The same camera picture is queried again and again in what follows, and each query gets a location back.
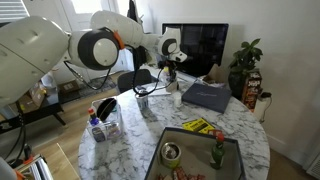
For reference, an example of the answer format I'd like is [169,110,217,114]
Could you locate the dark blue flat box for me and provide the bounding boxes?
[182,83,231,113]

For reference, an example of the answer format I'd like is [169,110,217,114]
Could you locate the brown paper bag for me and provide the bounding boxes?
[203,64,226,84]

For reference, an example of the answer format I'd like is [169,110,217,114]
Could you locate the dark grey chair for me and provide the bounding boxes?
[117,69,156,93]

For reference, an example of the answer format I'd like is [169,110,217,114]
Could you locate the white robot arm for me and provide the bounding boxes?
[0,10,187,107]

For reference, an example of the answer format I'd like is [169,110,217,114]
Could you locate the cardboard box on bench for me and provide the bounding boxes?
[18,82,45,113]

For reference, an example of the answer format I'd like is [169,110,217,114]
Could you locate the black low bench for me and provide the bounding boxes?
[0,94,66,134]

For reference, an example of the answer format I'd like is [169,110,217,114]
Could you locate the black bowl in organizer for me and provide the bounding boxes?
[97,98,117,122]

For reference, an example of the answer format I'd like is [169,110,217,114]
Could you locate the large dark open box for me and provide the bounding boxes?
[144,127,247,180]

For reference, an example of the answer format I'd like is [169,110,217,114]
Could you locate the small bottle red cap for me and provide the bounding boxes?
[88,108,99,126]

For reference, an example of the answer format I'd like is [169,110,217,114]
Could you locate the red snack packets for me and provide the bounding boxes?
[156,167,206,180]

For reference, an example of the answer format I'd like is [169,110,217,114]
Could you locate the green white striped object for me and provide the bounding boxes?
[16,154,54,180]

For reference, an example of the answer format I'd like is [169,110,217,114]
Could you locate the silver can with black lid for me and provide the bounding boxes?
[135,89,148,110]

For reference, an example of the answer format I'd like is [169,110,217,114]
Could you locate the small cardboard box on floor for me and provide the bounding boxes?
[58,80,80,94]

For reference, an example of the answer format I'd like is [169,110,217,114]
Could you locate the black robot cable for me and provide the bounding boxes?
[63,44,174,98]

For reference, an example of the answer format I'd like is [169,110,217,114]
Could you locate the clear plastic organizer bin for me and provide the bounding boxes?
[87,98,123,143]

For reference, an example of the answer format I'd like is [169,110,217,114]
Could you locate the white paper pad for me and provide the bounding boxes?
[149,89,171,96]

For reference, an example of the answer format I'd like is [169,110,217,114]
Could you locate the green potted plant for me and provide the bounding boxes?
[228,38,263,99]

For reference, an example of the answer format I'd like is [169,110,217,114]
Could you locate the green bottle red cap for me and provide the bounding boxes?
[210,133,225,170]

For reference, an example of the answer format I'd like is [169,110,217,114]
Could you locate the dark hanging coat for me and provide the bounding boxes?
[127,0,139,22]

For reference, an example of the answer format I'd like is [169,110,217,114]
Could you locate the yellow black booklet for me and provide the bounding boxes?
[182,118,215,134]

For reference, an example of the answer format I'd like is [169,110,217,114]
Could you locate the yellow lidded jar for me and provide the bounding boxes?
[162,66,170,85]

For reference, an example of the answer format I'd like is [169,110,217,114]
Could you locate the black flat screen monitor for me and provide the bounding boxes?
[162,23,229,77]

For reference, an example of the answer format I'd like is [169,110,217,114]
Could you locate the small white pill bottle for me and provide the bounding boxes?
[173,92,182,107]

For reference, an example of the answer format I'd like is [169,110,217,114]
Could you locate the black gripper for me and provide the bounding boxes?
[158,60,176,82]

